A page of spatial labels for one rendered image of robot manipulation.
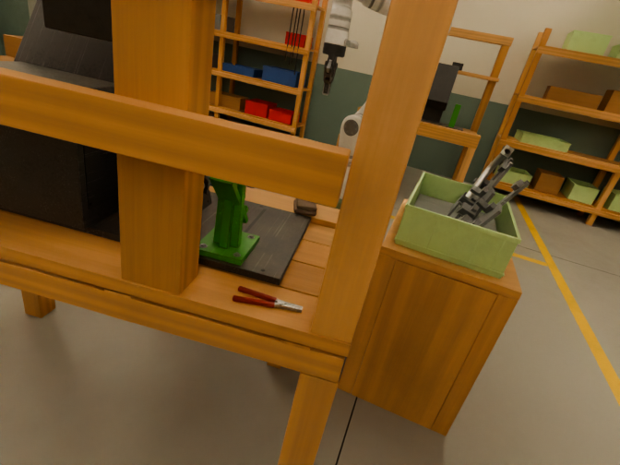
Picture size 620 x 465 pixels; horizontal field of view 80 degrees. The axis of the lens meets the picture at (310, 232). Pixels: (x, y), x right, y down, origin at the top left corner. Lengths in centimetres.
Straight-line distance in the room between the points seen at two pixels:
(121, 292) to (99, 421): 91
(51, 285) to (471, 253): 132
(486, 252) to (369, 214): 90
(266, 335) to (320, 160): 43
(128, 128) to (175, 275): 31
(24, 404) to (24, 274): 90
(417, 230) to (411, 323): 39
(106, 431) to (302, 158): 140
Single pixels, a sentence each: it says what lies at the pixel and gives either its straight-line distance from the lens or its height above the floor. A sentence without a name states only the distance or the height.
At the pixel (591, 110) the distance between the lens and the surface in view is 607.
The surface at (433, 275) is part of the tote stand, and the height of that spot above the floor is 74.
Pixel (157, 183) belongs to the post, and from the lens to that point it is 77.
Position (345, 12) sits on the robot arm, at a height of 153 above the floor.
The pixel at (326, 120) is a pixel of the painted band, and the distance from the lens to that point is 675.
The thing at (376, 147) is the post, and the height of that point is 129.
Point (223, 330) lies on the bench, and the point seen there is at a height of 82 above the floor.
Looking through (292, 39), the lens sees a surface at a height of 151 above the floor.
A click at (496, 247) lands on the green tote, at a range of 151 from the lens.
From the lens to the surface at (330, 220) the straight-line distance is 129.
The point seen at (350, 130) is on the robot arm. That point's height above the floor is 117.
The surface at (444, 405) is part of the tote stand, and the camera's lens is 186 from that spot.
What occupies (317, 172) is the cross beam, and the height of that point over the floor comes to 124.
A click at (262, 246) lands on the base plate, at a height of 90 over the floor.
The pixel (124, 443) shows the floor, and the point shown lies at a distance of 172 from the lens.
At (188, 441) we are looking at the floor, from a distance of 169.
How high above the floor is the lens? 141
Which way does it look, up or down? 26 degrees down
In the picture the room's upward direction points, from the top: 12 degrees clockwise
